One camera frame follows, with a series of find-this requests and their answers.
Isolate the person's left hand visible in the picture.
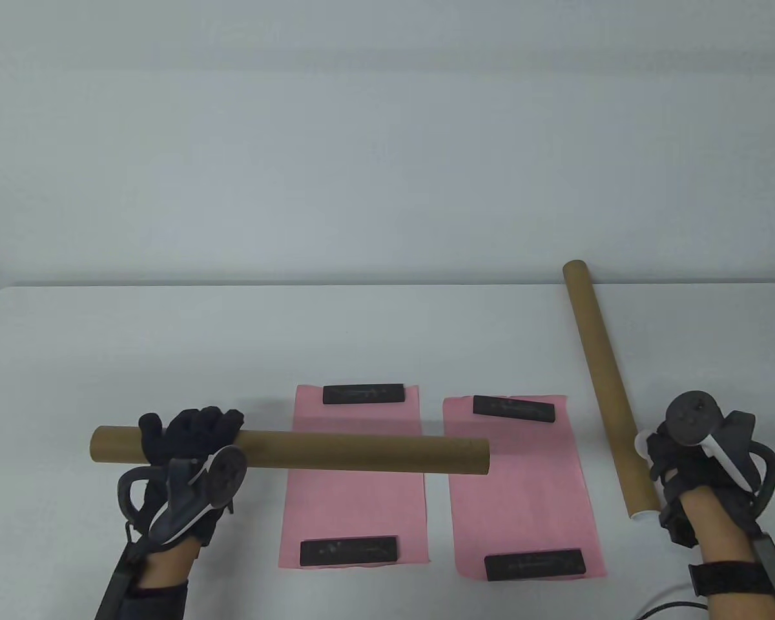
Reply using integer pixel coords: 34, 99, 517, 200
136, 407, 245, 560

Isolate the black bar paperweight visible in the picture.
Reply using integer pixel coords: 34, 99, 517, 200
484, 549, 586, 582
300, 535, 400, 568
473, 395, 555, 424
323, 384, 406, 405

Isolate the gray tracking controller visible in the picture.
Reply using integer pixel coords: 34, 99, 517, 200
116, 444, 247, 546
665, 391, 775, 517

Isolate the brown cardboard mailing tube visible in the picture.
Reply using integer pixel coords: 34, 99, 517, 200
563, 260, 659, 521
90, 425, 490, 477

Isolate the person's right hand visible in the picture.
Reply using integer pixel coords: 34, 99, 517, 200
646, 429, 760, 548

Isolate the pink paper sheet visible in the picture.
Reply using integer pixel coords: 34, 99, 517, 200
442, 395, 608, 580
278, 384, 432, 569

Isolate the person's right forearm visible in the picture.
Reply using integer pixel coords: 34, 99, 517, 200
681, 488, 775, 620

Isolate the thin dark cable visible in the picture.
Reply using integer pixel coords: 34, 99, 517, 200
636, 584, 708, 620

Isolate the person's left forearm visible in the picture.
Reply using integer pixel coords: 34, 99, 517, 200
132, 546, 198, 620

